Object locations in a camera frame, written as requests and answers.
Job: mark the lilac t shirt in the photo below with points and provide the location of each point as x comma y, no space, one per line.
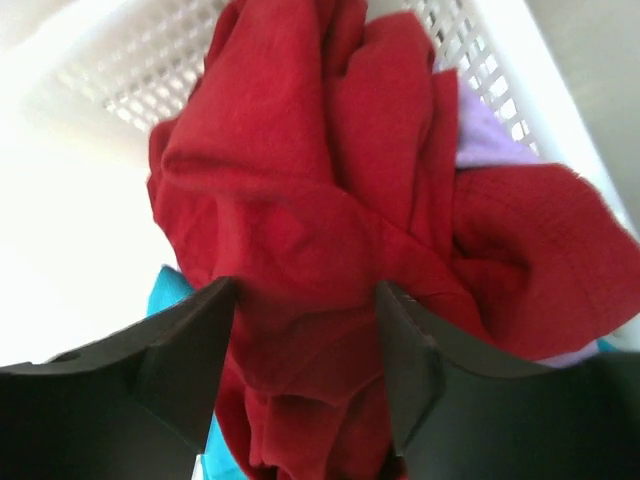
484,142

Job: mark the red t shirt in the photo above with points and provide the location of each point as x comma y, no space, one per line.
316,157

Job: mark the white plastic laundry basket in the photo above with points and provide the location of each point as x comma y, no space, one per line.
82,82

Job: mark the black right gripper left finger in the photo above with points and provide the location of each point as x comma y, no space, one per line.
135,405

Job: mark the teal t shirt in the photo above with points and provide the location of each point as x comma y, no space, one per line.
217,462

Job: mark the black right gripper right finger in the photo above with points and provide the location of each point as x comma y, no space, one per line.
463,409

